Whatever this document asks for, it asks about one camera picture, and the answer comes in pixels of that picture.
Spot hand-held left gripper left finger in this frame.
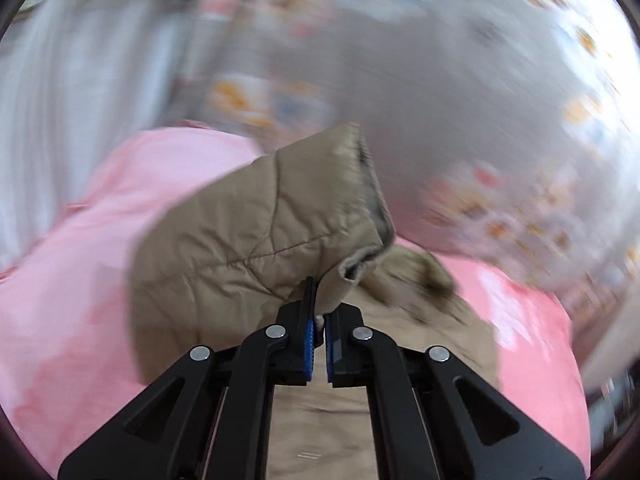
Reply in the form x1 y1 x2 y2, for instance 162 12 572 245
57 276 321 480

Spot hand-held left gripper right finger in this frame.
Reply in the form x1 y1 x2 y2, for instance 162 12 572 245
324 304 588 480

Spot tan padded jacket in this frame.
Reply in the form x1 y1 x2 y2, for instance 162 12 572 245
129 122 501 480

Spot pink printed blanket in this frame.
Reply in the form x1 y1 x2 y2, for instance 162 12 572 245
0 120 591 480

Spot grey floral quilt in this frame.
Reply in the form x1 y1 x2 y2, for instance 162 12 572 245
192 0 640 306

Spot white bed sheet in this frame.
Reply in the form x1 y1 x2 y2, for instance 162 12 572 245
0 0 201 271

